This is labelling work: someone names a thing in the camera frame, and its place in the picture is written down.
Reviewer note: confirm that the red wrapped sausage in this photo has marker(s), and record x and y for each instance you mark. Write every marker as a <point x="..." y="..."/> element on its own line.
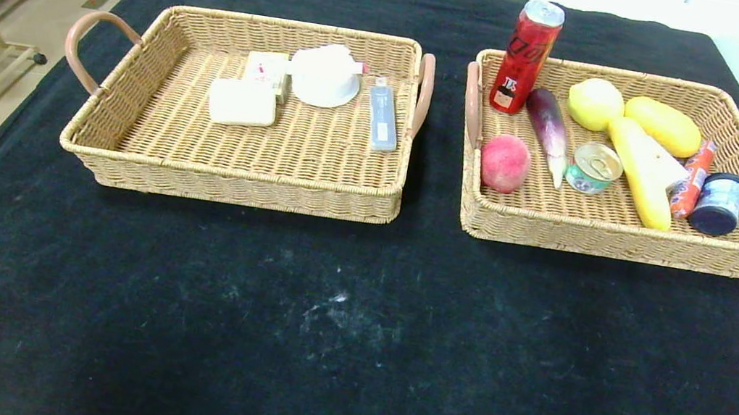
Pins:
<point x="695" y="177"/>

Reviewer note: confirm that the white soap bar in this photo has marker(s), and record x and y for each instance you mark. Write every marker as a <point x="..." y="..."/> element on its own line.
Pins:
<point x="242" y="103"/>

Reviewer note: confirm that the pull-tab tin can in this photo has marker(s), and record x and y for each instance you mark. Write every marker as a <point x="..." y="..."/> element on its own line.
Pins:
<point x="593" y="169"/>

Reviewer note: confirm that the translucent grey plastic case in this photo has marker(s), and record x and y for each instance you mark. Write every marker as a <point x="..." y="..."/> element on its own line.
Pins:
<point x="383" y="118"/>

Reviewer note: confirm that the yellow-green lemon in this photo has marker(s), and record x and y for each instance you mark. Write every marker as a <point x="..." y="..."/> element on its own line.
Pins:
<point x="595" y="105"/>

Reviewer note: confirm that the yellow mango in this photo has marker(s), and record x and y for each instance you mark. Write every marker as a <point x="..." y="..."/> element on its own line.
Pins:
<point x="666" y="127"/>

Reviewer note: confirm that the playing card box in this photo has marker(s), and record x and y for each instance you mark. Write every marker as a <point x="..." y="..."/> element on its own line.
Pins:
<point x="267" y="71"/>

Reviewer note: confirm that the green floor sticker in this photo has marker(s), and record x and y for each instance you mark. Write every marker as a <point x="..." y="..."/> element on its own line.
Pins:
<point x="95" y="2"/>

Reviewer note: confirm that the red soda can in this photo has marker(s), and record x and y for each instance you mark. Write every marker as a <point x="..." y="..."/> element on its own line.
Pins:
<point x="525" y="55"/>

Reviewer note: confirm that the dark blue yogurt cup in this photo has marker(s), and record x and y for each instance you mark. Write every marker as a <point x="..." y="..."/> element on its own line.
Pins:
<point x="719" y="206"/>

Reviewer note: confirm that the yellow banana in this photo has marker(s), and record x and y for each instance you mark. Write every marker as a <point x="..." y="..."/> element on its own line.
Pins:
<point x="642" y="173"/>

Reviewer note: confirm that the purple eggplant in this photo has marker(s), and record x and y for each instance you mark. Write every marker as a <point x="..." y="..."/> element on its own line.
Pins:
<point x="549" y="126"/>

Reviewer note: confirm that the small white juice carton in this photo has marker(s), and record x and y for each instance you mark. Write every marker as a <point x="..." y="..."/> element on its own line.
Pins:
<point x="672" y="170"/>

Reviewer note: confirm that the pink peach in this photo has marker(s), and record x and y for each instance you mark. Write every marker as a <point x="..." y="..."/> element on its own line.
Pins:
<point x="504" y="163"/>

